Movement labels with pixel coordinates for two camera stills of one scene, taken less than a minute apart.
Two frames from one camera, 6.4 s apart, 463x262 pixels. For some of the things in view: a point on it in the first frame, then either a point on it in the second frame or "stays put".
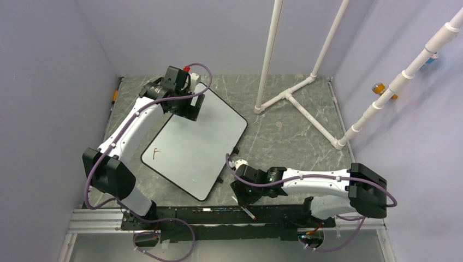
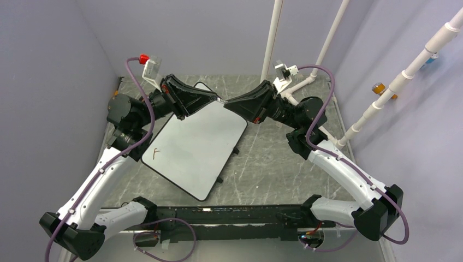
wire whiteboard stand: x=236 y=151 stays put
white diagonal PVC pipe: x=447 y=30 stays put
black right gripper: x=243 y=198 -> x=255 y=105
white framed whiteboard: x=190 y=153 stays put
